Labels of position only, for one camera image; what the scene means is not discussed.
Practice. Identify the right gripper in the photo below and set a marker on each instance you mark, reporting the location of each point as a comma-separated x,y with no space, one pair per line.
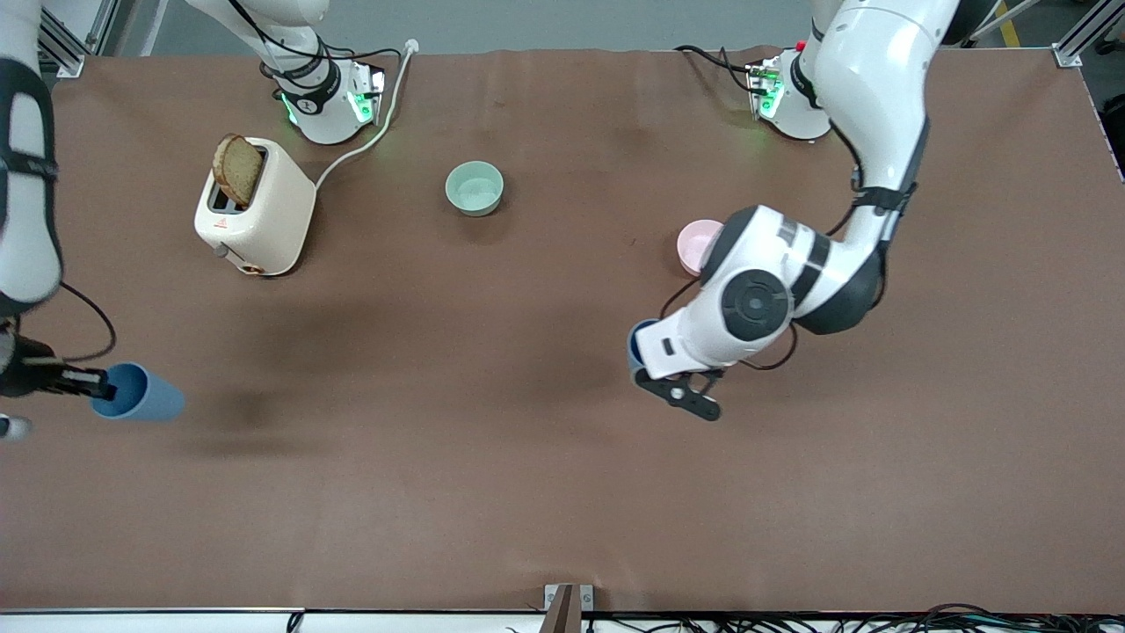
33,375

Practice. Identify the blue ribbed cup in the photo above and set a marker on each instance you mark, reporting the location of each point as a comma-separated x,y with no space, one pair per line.
149,396
635,347

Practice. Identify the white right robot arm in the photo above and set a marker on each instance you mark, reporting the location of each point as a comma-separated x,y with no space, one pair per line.
26,220

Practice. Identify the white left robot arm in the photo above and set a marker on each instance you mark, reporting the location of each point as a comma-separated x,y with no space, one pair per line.
879,88

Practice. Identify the pink bowl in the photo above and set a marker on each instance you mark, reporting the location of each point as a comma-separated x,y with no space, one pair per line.
694,246

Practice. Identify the cream white toaster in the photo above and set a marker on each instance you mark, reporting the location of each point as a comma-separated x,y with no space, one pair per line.
272,220

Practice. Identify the brown bread slice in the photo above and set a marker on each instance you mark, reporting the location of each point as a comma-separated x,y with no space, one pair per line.
237,171

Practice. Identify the brown table cover sheet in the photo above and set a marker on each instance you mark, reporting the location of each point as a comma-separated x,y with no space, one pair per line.
439,483

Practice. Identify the mint green bowl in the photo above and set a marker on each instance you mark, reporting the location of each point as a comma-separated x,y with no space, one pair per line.
475,189

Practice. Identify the white stand leg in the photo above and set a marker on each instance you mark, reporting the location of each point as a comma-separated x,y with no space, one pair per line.
1019,9

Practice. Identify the grey metal bracket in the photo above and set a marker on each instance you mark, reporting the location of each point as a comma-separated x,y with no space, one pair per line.
587,600

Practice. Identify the aluminium frame profile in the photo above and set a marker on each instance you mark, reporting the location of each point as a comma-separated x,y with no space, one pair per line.
1068,54
70,60

